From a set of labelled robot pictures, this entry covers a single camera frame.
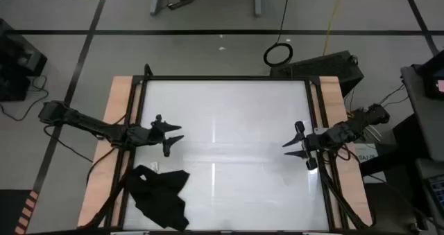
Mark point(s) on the grey desk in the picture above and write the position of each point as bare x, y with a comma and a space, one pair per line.
421, 117

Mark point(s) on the silver bracket plate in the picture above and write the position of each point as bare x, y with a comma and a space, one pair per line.
320, 129

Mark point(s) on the black towel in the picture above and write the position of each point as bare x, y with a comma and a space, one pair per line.
156, 197

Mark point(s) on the black power strip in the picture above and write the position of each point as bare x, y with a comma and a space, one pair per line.
180, 3

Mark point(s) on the black computer tower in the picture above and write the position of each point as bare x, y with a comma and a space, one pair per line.
322, 68

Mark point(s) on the black metal table frame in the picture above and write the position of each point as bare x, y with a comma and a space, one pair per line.
225, 78

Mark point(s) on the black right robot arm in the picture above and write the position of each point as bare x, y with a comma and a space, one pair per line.
360, 124

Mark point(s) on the black mat orange stripes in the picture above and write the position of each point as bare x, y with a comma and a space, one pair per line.
10, 210

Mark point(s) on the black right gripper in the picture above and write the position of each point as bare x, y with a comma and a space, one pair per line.
317, 141

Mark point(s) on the dark keyboard blue keys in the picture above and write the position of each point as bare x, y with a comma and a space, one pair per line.
438, 193

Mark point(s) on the black monitor pink screen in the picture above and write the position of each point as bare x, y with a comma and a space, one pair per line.
433, 75

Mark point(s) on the white paper label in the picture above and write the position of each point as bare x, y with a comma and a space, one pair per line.
366, 150

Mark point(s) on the black machine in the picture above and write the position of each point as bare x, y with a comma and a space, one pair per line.
17, 61

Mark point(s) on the grey desk leg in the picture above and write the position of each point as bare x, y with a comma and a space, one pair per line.
258, 1
157, 1

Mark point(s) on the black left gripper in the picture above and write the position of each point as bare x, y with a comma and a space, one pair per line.
145, 136

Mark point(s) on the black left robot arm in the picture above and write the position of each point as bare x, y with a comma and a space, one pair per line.
86, 122

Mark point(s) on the wooden table board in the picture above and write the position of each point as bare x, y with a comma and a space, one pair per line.
119, 96

